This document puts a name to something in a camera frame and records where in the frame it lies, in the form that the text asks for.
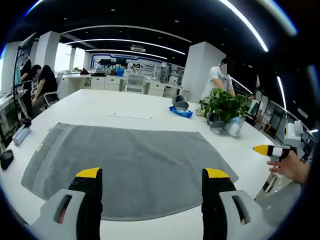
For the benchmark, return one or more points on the white plastic bottle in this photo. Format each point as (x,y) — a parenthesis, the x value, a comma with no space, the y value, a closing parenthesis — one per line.
(235,127)

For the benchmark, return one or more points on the black tall stand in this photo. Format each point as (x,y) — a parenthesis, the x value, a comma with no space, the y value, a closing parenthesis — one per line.
(23,50)

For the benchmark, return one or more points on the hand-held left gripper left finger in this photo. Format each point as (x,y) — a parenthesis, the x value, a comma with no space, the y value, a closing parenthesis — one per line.
(85,215)

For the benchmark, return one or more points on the dark red bag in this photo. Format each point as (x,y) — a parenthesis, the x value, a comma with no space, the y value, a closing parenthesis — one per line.
(85,72)

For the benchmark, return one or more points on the person's right hand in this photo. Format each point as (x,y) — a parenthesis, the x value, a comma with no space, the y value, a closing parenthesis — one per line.
(293,168)

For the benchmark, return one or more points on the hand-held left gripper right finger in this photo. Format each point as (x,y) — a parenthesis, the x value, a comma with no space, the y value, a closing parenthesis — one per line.
(217,215)

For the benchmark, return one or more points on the grey towel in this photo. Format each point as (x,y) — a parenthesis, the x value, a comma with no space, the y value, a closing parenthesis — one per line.
(130,160)

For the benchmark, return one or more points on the white power strip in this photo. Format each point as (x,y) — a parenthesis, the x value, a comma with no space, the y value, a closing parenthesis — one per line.
(21,135)

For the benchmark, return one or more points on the small black object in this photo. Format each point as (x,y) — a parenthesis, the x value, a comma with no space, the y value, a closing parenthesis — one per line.
(26,122)

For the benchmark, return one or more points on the green potted plant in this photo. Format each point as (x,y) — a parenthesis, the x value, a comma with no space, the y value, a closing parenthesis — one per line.
(225,105)

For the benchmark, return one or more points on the blue wipes packet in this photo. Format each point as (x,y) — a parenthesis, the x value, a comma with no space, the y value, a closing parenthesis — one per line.
(182,113)

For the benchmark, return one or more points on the white table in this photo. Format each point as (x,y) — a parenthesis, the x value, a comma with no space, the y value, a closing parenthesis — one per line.
(112,102)

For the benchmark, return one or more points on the blue storage box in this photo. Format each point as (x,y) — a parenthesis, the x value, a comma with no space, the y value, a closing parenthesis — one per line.
(120,72)

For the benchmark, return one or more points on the black computer mouse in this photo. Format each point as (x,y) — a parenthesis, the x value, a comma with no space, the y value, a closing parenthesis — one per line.
(6,160)

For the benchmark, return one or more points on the white table socket strip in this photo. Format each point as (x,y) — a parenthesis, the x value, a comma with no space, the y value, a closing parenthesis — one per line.
(132,115)

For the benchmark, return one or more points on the row of white cabinets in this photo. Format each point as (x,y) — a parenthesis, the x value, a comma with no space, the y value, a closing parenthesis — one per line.
(112,83)

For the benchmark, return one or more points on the white office chair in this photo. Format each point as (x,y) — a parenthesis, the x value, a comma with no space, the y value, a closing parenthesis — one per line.
(51,98)

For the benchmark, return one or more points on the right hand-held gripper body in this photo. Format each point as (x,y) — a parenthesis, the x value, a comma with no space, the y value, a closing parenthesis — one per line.
(296,138)

